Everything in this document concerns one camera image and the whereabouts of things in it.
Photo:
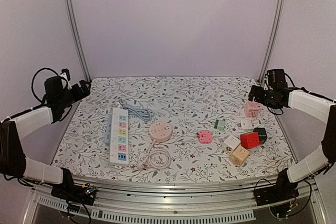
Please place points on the right aluminium frame post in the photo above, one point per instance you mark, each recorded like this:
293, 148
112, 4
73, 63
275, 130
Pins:
271, 40

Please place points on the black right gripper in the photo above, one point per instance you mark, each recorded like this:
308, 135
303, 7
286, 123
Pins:
257, 93

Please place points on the dark green cube socket adapter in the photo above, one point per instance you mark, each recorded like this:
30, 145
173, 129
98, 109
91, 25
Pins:
262, 134

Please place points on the aluminium front rail base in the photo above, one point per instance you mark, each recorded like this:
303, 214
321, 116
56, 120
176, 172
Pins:
219, 202

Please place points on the red cube socket adapter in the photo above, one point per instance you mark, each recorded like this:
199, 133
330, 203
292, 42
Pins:
249, 140

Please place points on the left aluminium frame post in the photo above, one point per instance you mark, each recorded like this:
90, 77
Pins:
76, 39

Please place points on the long white power strip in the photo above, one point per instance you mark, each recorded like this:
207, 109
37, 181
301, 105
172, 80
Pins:
119, 138

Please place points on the green usb plug adapter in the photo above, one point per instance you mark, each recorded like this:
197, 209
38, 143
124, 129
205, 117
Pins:
220, 125

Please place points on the pink plug adapter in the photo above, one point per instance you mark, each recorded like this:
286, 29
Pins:
204, 137

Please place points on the white plug adapter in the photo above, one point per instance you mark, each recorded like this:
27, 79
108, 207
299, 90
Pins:
245, 124

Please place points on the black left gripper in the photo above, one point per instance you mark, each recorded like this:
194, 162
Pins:
86, 91

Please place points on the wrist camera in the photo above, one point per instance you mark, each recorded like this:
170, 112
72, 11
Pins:
275, 79
57, 86

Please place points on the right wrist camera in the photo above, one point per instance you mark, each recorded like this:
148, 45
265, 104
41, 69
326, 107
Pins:
275, 79

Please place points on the white cube adapter red flower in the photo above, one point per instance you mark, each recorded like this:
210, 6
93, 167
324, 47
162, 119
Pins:
230, 144

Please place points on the aluminium frame post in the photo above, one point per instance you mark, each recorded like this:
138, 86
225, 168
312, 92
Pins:
271, 40
76, 39

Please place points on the beige cube socket adapter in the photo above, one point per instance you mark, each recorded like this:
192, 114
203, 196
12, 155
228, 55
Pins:
239, 155

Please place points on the pink cube socket adapter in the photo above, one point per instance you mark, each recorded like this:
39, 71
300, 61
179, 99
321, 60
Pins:
251, 109

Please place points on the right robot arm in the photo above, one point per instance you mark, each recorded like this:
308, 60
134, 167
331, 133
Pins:
323, 132

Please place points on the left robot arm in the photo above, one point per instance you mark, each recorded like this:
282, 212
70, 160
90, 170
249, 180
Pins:
15, 164

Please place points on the floral patterned table mat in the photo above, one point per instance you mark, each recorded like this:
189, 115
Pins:
189, 105

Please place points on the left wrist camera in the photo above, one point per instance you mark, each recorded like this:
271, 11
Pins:
57, 86

